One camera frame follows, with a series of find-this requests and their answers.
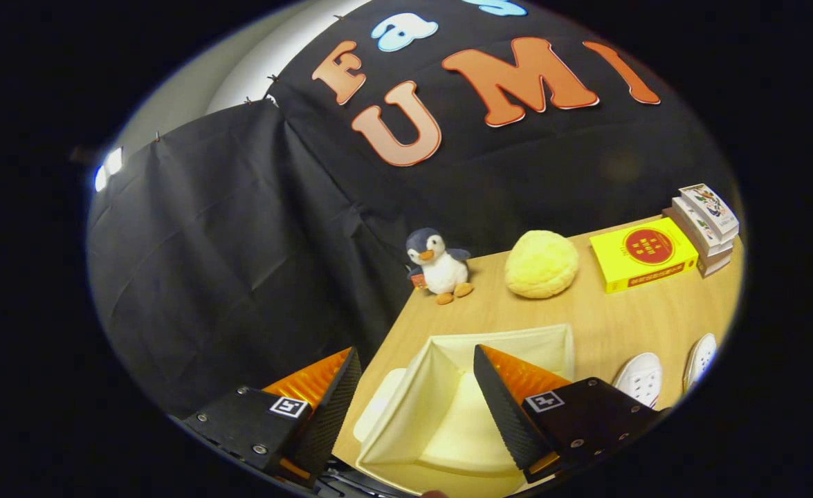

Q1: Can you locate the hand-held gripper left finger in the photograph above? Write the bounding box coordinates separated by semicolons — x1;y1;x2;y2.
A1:
183;346;363;488

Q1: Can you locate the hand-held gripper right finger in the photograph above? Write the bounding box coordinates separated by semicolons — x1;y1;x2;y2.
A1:
473;344;670;485

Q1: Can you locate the beige fabric storage box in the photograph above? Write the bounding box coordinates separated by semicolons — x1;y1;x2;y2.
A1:
352;323;576;495

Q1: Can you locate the white canvas shoe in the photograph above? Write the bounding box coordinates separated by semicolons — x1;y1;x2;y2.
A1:
612;352;663;409
682;333;718;394

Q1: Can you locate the yellow round plush toy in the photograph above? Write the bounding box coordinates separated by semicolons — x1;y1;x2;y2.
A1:
504;230;581;299

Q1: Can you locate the penguin plush toy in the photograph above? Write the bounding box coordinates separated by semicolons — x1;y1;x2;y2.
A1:
405;228;476;306

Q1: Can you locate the yellow book with red circle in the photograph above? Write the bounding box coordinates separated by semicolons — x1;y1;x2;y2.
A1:
589;216;700;295

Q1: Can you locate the brown book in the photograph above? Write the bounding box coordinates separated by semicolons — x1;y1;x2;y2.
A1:
662;206;733;279

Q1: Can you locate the white book with illustrated cover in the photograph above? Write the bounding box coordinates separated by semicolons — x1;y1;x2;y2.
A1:
678;183;740;243

